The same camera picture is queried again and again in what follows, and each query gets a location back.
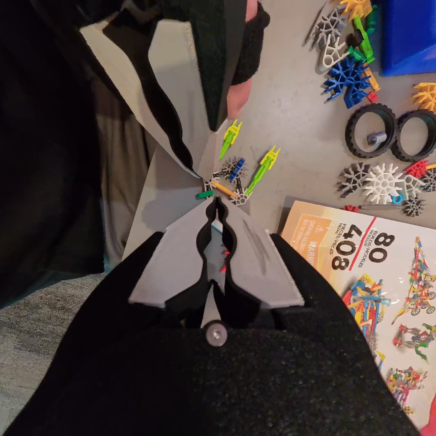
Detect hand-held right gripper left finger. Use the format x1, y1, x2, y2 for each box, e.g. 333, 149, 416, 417
128, 196, 218, 307

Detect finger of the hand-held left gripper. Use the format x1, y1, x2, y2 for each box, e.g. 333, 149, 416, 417
79, 21, 203, 179
147, 19, 221, 179

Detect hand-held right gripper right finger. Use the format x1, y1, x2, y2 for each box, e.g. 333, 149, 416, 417
218, 198, 305, 309

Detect lime and gray toy assembly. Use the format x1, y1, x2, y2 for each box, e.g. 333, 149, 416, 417
203, 119, 281, 206

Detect blue plastic bin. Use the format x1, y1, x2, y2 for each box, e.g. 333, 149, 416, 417
373, 0, 436, 77

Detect person's left hand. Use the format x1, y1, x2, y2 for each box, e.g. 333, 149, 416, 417
226, 0, 259, 120

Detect person's gray trousers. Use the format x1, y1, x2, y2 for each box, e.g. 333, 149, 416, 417
92, 78, 161, 270

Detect pale gray fan connector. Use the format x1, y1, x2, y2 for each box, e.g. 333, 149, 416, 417
318, 37, 351, 73

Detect printed plastic toy bag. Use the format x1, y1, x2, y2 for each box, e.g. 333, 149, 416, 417
277, 196, 436, 436

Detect blue snowflake connector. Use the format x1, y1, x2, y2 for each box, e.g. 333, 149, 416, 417
323, 56, 372, 109

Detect white snowflake connector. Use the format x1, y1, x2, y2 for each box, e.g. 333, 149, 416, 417
362, 163, 407, 205

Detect yellow fan connector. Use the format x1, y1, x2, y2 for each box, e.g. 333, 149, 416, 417
339, 0, 372, 18
411, 82, 436, 112

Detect long lime green rod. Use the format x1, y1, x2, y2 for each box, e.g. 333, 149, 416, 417
354, 14, 376, 64

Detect black rubber tire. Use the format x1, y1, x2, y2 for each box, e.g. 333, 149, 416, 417
390, 110, 436, 162
345, 103, 398, 159

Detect light gray fan connector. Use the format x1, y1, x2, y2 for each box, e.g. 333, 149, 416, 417
404, 174, 426, 198

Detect red fan connector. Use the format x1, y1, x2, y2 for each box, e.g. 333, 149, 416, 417
404, 159, 430, 178

